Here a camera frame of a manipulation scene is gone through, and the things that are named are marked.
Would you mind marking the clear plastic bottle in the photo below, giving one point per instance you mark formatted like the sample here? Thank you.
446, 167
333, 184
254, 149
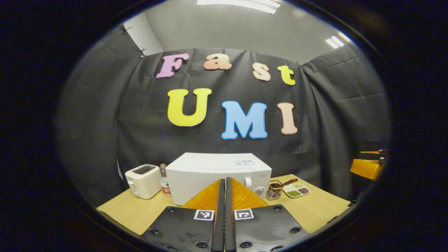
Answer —
165, 183

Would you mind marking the white toaster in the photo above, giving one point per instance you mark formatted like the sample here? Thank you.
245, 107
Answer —
143, 182

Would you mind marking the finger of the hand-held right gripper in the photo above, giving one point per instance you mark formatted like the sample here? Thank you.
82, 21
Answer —
364, 168
371, 155

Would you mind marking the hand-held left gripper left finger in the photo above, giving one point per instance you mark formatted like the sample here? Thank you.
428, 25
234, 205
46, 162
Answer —
219, 224

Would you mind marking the black backdrop cloth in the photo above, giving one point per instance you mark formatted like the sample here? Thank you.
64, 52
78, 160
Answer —
98, 122

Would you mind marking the large ceiling light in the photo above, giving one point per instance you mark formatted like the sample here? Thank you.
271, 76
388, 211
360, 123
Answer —
241, 5

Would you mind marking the white microwave oven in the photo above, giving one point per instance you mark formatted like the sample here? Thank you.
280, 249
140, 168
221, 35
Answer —
203, 175

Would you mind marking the white divided grain dish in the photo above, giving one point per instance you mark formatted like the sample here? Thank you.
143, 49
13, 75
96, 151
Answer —
296, 190

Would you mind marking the small ceiling light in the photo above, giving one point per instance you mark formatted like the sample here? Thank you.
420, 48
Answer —
336, 40

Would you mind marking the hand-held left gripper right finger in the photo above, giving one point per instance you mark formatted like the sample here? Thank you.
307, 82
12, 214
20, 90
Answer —
229, 224

